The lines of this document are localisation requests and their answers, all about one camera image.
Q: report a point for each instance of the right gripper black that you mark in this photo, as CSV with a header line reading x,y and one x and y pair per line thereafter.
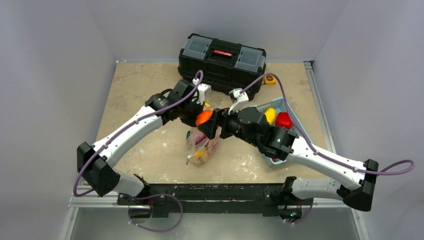
x,y
215,124

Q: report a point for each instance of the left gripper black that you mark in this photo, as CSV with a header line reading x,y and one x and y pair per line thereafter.
x,y
199,107

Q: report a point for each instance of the clear zip top bag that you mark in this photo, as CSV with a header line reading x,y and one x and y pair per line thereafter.
x,y
191,148

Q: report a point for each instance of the yellow mango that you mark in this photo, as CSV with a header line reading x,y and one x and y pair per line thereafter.
x,y
271,115

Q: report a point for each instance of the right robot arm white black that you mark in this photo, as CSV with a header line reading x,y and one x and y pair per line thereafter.
x,y
347,179

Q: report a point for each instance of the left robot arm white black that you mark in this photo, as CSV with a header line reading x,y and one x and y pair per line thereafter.
x,y
96,162

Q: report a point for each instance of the red bell pepper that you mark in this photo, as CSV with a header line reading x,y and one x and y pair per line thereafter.
x,y
283,120

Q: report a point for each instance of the yellow tape measure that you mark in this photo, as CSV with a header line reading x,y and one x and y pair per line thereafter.
x,y
269,80

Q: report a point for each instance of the black plastic toolbox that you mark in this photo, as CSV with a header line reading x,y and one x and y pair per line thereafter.
x,y
225,65

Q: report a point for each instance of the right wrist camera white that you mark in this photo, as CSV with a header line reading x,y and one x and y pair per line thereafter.
x,y
239,99

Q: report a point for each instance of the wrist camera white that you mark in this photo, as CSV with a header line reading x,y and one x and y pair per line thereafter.
x,y
239,99
200,93

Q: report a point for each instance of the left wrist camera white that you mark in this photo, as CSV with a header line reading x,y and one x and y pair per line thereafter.
x,y
200,93

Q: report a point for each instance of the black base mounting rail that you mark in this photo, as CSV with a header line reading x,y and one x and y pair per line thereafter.
x,y
267,199

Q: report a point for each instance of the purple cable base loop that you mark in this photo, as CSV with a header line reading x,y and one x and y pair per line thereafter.
x,y
159,212

